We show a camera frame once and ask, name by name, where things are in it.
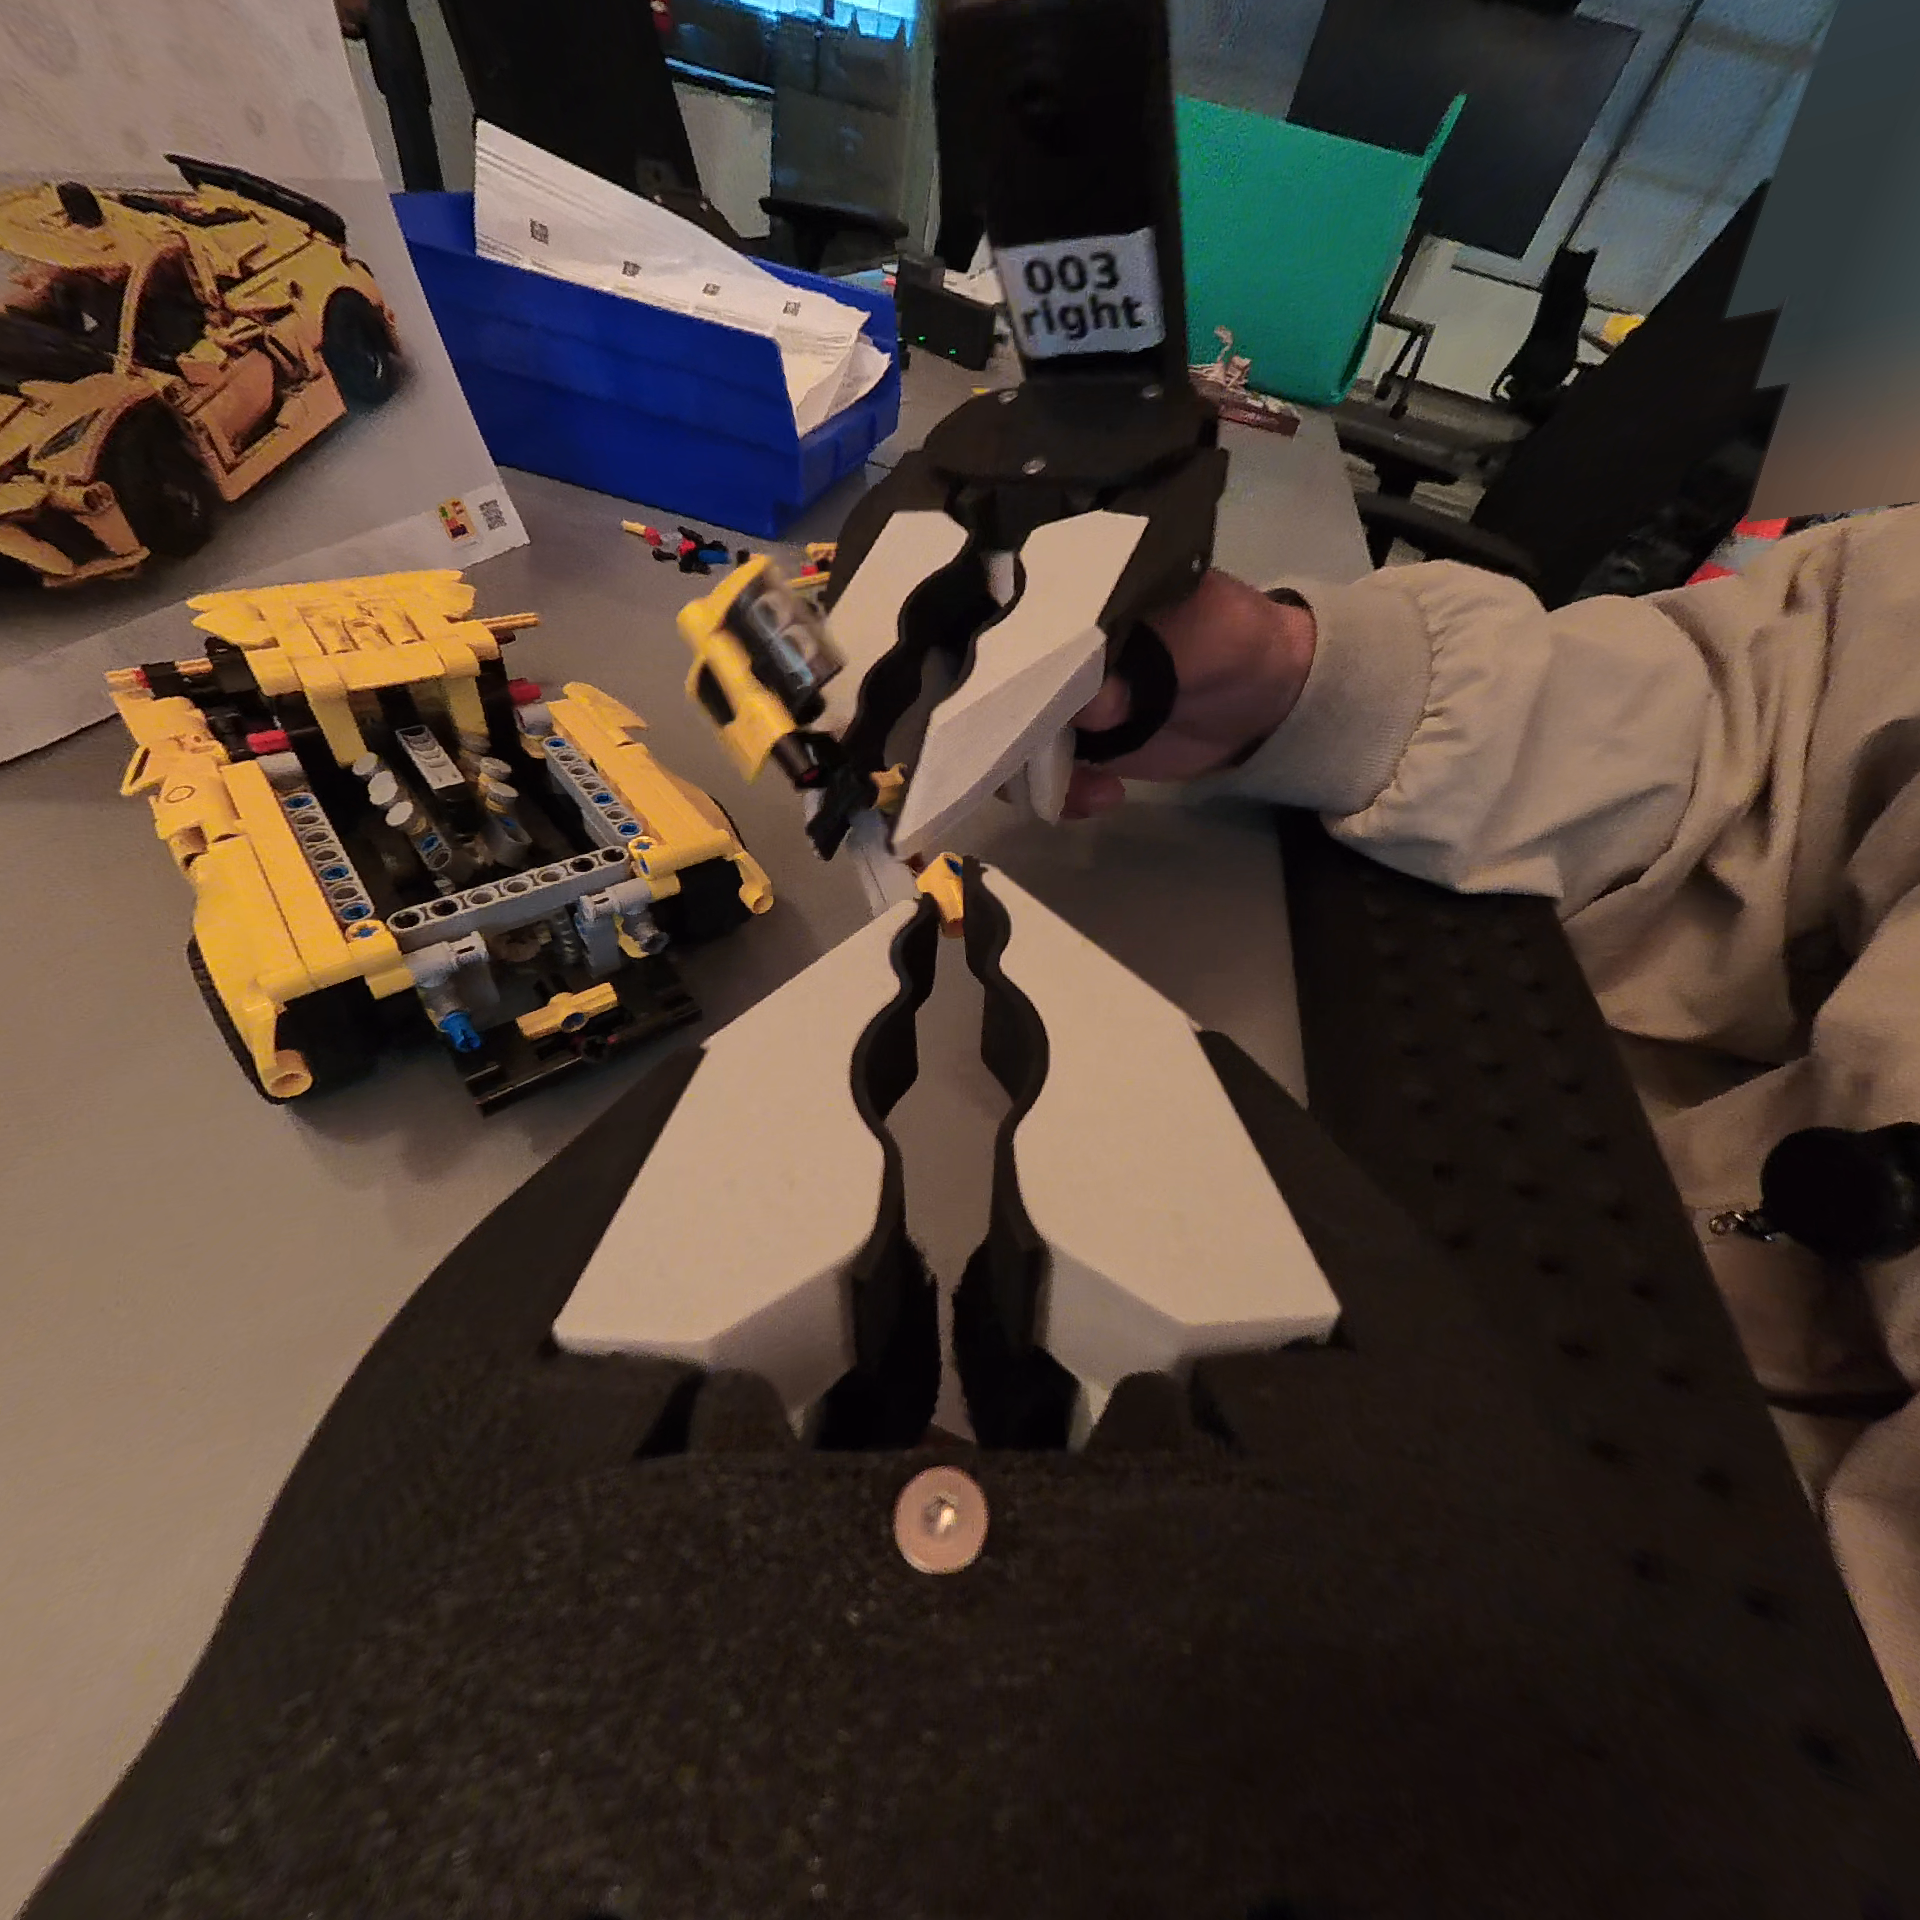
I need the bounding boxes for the person's right forearm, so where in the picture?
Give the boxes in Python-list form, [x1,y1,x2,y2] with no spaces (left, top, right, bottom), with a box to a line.
[1246,509,1920,1052]

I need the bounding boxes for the red and black brick pins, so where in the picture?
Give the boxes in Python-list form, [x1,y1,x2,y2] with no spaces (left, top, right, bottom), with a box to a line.
[621,516,751,578]

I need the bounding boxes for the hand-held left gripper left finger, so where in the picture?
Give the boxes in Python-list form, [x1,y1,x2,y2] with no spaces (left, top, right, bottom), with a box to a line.
[550,901,951,1449]

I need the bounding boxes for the white paper sheets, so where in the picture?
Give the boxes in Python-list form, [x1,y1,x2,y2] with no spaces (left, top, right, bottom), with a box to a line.
[470,119,893,437]

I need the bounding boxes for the black display panel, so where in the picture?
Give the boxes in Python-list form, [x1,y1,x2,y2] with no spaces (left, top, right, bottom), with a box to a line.
[435,0,707,203]

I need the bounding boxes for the car picture poster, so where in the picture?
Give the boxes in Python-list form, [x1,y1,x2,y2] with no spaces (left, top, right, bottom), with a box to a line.
[0,0,530,769]

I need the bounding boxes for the person's beige jacket torso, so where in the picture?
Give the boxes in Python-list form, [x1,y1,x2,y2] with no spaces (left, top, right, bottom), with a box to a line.
[1620,1036,1920,1801]

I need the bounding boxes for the black monitor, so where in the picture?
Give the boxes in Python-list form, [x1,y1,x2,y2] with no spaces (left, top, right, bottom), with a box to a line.
[1288,0,1643,257]

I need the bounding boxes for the blue storage bin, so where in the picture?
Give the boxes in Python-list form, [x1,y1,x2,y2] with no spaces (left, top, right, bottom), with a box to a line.
[392,188,904,539]

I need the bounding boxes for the black perforated edge pad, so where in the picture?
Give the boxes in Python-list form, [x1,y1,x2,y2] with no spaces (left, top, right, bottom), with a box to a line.
[1282,816,1920,1920]

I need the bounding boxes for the person's right hand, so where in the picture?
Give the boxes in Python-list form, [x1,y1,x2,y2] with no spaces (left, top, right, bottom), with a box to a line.
[1069,570,1322,823]

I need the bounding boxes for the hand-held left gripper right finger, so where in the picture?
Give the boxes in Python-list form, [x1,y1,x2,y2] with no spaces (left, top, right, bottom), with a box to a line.
[952,857,1343,1449]

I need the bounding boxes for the green folding board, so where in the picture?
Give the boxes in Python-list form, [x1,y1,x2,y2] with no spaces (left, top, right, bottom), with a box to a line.
[1175,93,1469,407]

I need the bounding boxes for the small yellow brick assembly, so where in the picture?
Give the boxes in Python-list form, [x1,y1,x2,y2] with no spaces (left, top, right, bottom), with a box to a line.
[675,552,976,939]

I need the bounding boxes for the yellow toy brick car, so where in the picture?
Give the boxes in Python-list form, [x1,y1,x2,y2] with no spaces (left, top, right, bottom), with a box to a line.
[108,570,775,1115]

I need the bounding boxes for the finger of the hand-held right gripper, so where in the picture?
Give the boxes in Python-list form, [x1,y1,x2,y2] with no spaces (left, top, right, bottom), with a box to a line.
[891,509,1152,860]
[806,509,1021,860]

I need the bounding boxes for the black office chair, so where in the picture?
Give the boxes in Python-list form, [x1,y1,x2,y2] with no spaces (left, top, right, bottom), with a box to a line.
[1334,181,1787,601]

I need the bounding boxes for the black electronic box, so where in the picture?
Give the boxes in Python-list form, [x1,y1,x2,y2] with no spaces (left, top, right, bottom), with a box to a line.
[896,257,999,368]

